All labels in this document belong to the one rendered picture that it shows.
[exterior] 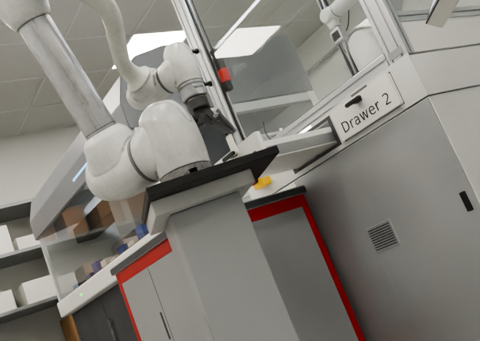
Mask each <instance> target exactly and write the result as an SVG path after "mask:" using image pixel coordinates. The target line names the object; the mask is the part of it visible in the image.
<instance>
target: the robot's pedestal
mask: <svg viewBox="0 0 480 341"><path fill-rule="evenodd" d="M254 182H255V179H254V176H253V174H252V172H251V169H245V170H243V171H240V172H237V173H234V174H230V175H229V176H226V177H222V178H220V179H216V180H214V181H211V182H207V183H206V184H202V185H199V186H197V187H193V188H191V189H187V190H184V191H183V192H179V193H176V194H173V195H170V196H168V197H164V198H161V199H158V200H156V201H153V202H151V204H150V208H149V213H148V217H147V221H146V226H147V228H148V231H149V234H150V235H151V236H152V235H154V234H158V233H160V232H163V231H165V232H166V236H167V238H168V240H169V244H170V245H171V249H172V251H173V253H174V257H175V259H176V263H177V265H178V267H179V271H180V273H181V276H182V278H183V281H184V284H185V286H186V290H187V292H188V294H189V297H190V300H191V303H192V305H193V308H194V311H195V313H196V316H197V319H198V321H199V324H200V327H201V330H202V332H203V335H204V338H205V340H206V341H299V339H298V336H297V334H296V331H295V329H294V326H293V324H292V321H291V319H290V316H289V313H288V312H287V309H286V306H285V304H284V301H283V299H282V297H281V294H280V291H279V288H278V287H277V284H276V281H275V279H274V276H273V274H272V272H271V269H270V266H269V263H268V262H267V259H266V257H265V254H264V251H263V249H262V247H261V244H260V242H259V239H258V237H257V235H256V232H255V229H254V226H253V224H252V222H251V219H250V217H249V214H248V212H247V210H246V207H245V204H244V201H243V199H242V197H243V196H244V195H245V194H246V193H247V191H248V190H249V189H250V187H251V186H252V185H253V183H254Z"/></svg>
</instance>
